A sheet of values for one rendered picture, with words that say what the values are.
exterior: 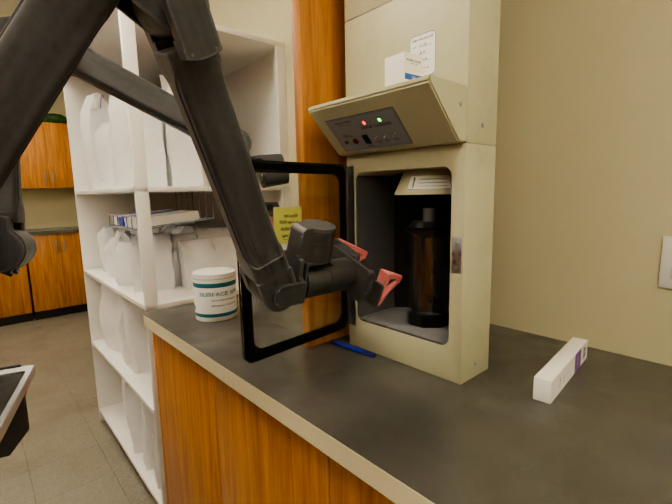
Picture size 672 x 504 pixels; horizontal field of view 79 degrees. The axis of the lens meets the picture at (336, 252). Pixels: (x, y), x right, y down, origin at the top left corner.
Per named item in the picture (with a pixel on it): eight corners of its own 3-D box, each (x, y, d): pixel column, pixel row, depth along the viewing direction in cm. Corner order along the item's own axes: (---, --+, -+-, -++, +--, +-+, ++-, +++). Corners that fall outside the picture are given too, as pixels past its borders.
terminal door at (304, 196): (348, 327, 103) (345, 164, 97) (245, 366, 81) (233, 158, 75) (345, 326, 103) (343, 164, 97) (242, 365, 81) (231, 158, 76)
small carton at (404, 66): (402, 95, 81) (403, 63, 80) (422, 90, 77) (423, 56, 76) (384, 92, 77) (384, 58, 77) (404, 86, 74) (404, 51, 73)
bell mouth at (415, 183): (424, 194, 106) (424, 172, 105) (489, 193, 92) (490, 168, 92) (378, 195, 94) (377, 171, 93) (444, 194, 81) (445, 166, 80)
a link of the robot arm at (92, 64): (29, 58, 78) (12, 34, 68) (42, 32, 79) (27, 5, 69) (237, 166, 96) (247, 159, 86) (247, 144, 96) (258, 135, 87)
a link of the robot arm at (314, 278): (282, 291, 69) (302, 306, 65) (286, 253, 67) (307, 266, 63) (314, 285, 74) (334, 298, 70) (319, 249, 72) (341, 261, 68)
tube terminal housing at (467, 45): (409, 321, 122) (411, 46, 111) (518, 351, 98) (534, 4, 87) (348, 343, 105) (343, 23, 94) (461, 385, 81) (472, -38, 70)
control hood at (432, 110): (345, 156, 99) (345, 113, 97) (467, 142, 75) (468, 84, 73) (308, 154, 91) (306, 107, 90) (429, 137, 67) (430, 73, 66)
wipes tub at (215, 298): (226, 308, 141) (223, 265, 138) (245, 316, 131) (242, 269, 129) (188, 316, 132) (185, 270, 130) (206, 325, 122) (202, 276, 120)
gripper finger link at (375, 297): (387, 250, 79) (352, 256, 73) (415, 269, 74) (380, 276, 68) (377, 280, 82) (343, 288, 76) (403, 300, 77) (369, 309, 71)
